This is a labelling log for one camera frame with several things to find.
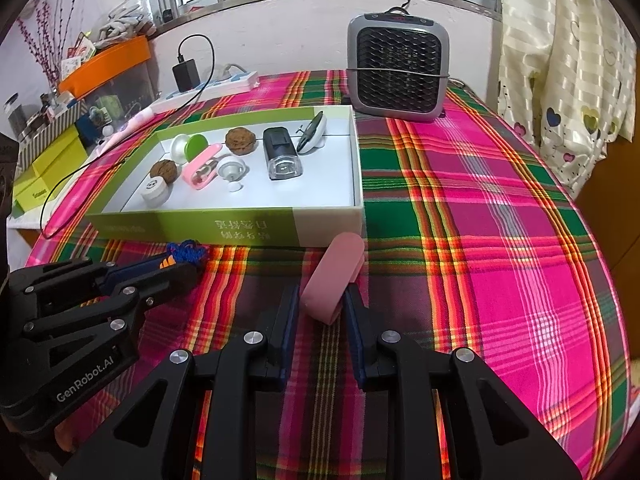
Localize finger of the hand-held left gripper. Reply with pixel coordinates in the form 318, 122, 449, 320
10, 255, 171, 311
25, 261, 198, 341

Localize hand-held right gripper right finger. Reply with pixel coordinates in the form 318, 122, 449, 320
344, 287, 583, 480

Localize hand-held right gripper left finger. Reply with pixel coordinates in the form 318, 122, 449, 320
60, 284, 301, 480

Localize blue knitted keychain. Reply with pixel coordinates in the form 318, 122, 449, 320
166, 240, 208, 268

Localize large pink plastic clip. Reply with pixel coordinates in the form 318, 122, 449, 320
300, 232, 366, 326

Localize small white jar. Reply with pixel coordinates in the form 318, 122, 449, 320
140, 176, 170, 206

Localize small brown walnut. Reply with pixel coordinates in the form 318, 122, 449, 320
148, 159, 179, 184

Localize small pink plastic clip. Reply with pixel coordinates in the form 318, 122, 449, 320
180, 143, 223, 192

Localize white mushroom-shaped gadget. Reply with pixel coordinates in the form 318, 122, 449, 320
216, 156, 249, 193

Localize white green spool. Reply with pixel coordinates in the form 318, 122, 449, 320
170, 132, 211, 166

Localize green white cardboard box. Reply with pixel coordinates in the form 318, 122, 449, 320
84, 105, 365, 248

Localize large brown walnut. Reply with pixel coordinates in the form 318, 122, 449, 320
224, 127, 258, 156

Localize black device with clear cap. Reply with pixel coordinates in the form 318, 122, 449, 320
262, 127, 304, 181

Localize black white handheld massager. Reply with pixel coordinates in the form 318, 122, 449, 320
295, 111, 328, 155

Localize white side table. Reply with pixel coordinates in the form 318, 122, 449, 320
6, 205, 46, 231

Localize yellow-green cardboard box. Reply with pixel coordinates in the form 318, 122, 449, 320
12, 132, 88, 213

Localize pink patterned white stick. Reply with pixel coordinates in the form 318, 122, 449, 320
97, 107, 158, 148

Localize grey striped box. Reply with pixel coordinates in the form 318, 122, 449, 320
17, 100, 88, 158

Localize pink green plaid tablecloth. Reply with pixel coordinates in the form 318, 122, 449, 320
25, 67, 631, 480

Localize dark glass jar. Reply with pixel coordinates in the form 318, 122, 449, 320
4, 92, 26, 136

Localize black charger adapter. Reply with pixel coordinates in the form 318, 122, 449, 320
172, 60, 201, 92

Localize white power strip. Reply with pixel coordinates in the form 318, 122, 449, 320
150, 72, 261, 111

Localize clear bin with orange lid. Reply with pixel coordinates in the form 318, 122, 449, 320
57, 35, 156, 121

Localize pile of printed packets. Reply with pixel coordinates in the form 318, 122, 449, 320
60, 30, 96, 78

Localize pink blossom branches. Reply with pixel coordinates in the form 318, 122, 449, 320
15, 0, 88, 86

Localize pile of white gloves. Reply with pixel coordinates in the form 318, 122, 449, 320
95, 0, 156, 43

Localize grey space heater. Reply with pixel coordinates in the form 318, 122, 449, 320
346, 7, 451, 123

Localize cream heart print curtain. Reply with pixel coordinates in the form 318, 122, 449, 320
495, 0, 640, 198

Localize black charging cable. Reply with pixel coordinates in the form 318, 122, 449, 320
40, 35, 216, 240

